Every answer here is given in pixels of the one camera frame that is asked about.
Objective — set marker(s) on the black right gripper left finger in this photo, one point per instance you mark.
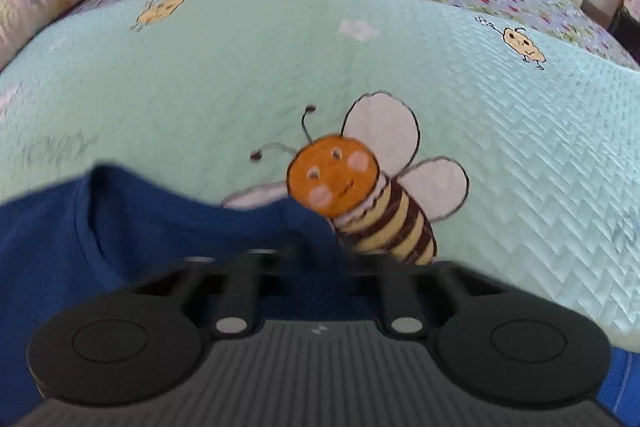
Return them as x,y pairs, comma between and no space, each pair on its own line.
256,281

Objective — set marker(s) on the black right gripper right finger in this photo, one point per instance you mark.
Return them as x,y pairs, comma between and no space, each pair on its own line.
379,288

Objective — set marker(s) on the blue knit sweater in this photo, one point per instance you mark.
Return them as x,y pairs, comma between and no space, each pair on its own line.
71,242

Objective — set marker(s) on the light green quilted bee blanket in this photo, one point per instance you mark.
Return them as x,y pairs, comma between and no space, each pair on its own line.
522,149

